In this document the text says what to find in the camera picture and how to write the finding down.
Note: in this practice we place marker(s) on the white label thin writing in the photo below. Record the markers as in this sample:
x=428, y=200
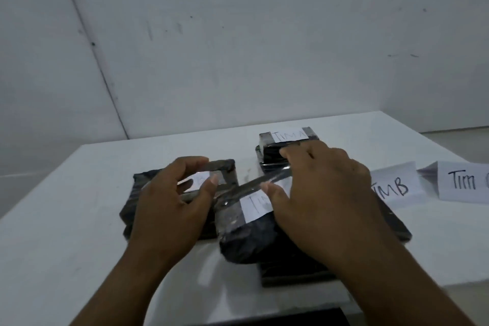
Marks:
x=290, y=135
x=256, y=207

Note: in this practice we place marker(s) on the folded white paper sign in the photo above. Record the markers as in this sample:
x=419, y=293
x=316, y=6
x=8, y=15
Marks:
x=458, y=182
x=401, y=184

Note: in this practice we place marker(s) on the white label black bottom line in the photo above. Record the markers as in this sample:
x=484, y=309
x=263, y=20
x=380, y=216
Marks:
x=198, y=178

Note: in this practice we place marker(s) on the small lumpy black package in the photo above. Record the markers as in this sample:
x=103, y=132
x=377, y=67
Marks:
x=267, y=152

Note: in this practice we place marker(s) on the person's right forearm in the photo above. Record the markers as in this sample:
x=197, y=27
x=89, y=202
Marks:
x=401, y=287

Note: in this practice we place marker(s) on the person's left hand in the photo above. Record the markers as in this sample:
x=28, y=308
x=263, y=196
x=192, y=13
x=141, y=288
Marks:
x=168, y=218

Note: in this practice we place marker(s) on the large black package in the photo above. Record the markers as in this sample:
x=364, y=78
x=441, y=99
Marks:
x=298, y=272

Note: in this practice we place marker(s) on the person's right hand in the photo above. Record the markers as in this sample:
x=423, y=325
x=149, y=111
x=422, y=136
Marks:
x=332, y=207

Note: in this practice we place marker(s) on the person's dark trousers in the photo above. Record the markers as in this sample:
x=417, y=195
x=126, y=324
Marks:
x=328, y=318

